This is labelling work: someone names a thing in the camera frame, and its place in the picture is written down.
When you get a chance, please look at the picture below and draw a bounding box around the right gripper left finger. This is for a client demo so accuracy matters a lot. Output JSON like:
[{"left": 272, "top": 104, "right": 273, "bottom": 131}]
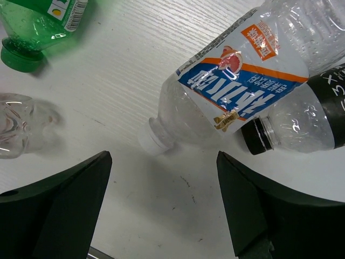
[{"left": 1, "top": 151, "right": 112, "bottom": 258}]

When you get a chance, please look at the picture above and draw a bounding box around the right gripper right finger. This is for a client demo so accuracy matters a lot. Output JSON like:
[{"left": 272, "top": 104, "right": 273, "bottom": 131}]
[{"left": 217, "top": 152, "right": 344, "bottom": 258}]

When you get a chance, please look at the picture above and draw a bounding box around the green soda bottle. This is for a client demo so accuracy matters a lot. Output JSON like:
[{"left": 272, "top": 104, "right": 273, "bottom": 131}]
[{"left": 1, "top": 1, "right": 88, "bottom": 73}]

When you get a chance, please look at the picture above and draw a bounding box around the black label black cap bottle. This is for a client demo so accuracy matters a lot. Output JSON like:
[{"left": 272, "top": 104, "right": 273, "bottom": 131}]
[{"left": 241, "top": 64, "right": 344, "bottom": 155}]

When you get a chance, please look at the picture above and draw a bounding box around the red label cola bottle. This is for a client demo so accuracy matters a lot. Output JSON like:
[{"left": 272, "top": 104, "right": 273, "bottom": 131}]
[{"left": 1, "top": 93, "right": 35, "bottom": 159}]

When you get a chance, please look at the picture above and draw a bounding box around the white blue orange label bottle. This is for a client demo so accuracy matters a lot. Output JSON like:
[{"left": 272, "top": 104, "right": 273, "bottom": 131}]
[{"left": 138, "top": 1, "right": 344, "bottom": 155}]

